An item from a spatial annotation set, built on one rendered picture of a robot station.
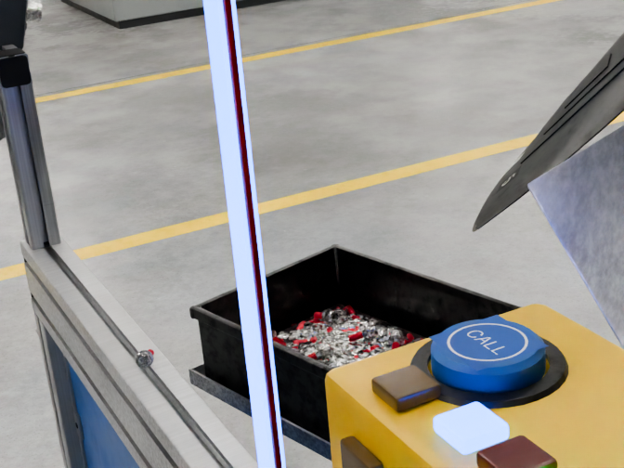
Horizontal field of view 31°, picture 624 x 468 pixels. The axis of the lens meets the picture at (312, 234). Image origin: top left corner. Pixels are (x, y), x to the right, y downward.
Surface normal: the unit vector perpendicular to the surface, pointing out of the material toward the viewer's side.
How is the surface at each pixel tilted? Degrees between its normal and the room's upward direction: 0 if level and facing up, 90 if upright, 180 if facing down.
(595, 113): 47
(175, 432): 0
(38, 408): 0
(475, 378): 90
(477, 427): 0
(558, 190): 55
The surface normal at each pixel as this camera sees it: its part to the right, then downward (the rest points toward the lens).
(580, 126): -0.79, -0.58
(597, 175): -0.43, -0.22
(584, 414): -0.08, -0.92
